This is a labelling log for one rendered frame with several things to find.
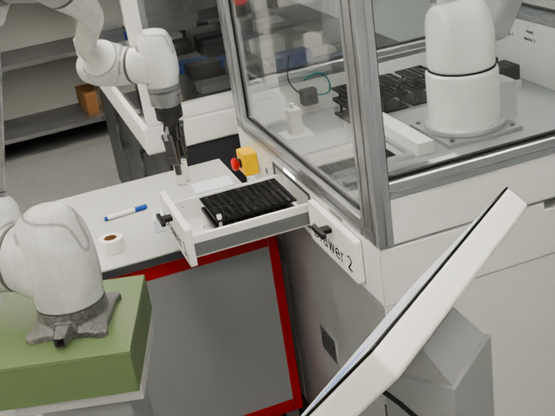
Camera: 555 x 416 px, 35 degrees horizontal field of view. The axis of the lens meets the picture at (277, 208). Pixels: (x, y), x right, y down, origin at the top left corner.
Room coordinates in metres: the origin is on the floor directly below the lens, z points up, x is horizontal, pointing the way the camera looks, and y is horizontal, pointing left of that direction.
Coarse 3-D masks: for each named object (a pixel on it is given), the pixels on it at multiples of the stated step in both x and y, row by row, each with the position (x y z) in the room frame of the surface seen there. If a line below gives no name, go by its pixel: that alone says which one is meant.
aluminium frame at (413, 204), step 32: (224, 0) 2.56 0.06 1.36; (352, 0) 1.66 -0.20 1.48; (224, 32) 2.61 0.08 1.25; (352, 32) 1.68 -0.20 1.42; (352, 64) 1.69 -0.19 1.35; (352, 96) 1.71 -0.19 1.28; (256, 128) 2.45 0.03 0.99; (352, 128) 1.73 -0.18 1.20; (288, 160) 2.17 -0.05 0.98; (384, 160) 1.67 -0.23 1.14; (448, 160) 1.73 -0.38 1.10; (480, 160) 1.73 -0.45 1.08; (512, 160) 1.76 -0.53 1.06; (544, 160) 1.78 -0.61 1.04; (320, 192) 1.97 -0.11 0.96; (384, 192) 1.67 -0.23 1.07; (416, 192) 1.69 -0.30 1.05; (448, 192) 1.71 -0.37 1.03; (480, 192) 1.73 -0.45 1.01; (544, 192) 1.78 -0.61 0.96; (352, 224) 1.78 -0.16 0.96; (384, 224) 1.67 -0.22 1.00; (416, 224) 1.69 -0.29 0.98; (448, 224) 1.71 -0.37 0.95
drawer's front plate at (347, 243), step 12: (312, 204) 1.99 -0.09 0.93; (312, 216) 1.99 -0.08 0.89; (324, 216) 1.91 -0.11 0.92; (336, 228) 1.84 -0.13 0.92; (336, 240) 1.85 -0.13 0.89; (348, 240) 1.77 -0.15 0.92; (348, 252) 1.78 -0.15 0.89; (360, 252) 1.74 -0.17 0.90; (348, 264) 1.79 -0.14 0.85; (360, 264) 1.74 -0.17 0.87; (360, 276) 1.74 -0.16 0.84
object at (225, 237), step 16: (272, 176) 2.30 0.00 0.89; (208, 192) 2.25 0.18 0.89; (192, 208) 2.22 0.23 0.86; (288, 208) 2.06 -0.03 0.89; (304, 208) 2.06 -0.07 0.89; (192, 224) 2.18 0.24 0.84; (208, 224) 2.16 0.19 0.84; (240, 224) 2.01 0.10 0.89; (256, 224) 2.02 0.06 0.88; (272, 224) 2.03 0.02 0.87; (288, 224) 2.05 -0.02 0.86; (304, 224) 2.06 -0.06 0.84; (208, 240) 1.98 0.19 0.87; (224, 240) 2.00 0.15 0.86; (240, 240) 2.01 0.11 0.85
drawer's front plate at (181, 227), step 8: (160, 192) 2.22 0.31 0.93; (160, 200) 2.22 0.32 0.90; (168, 200) 2.15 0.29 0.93; (168, 208) 2.11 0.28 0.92; (176, 208) 2.09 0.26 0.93; (176, 216) 2.04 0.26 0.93; (176, 224) 2.05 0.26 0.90; (184, 224) 1.98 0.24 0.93; (176, 232) 2.07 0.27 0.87; (184, 232) 1.95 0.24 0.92; (176, 240) 2.10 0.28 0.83; (184, 240) 1.97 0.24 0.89; (192, 240) 1.96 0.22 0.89; (184, 248) 2.00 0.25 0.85; (192, 248) 1.96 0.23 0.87; (184, 256) 2.02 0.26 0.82; (192, 256) 1.95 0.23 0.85; (192, 264) 1.95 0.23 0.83
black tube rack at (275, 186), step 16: (224, 192) 2.21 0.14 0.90; (240, 192) 2.20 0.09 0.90; (256, 192) 2.18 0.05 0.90; (272, 192) 2.16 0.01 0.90; (288, 192) 2.15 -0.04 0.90; (224, 208) 2.11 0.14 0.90; (240, 208) 2.09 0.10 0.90; (256, 208) 2.08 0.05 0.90; (272, 208) 2.13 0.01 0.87; (224, 224) 2.05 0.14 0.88
